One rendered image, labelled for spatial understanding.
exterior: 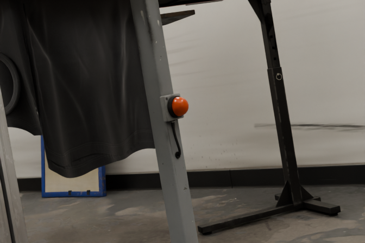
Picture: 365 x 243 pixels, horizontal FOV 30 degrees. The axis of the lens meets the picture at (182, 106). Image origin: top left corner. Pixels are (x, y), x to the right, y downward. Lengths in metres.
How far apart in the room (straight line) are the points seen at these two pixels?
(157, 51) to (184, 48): 2.70
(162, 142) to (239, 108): 2.52
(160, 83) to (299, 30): 2.31
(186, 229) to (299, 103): 2.33
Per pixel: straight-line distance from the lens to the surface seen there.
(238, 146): 3.88
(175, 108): 1.30
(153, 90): 1.32
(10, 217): 0.84
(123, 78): 1.66
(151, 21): 1.32
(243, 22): 3.76
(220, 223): 3.00
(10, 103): 1.52
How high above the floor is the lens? 0.72
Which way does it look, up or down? 3 degrees down
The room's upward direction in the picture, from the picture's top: 9 degrees counter-clockwise
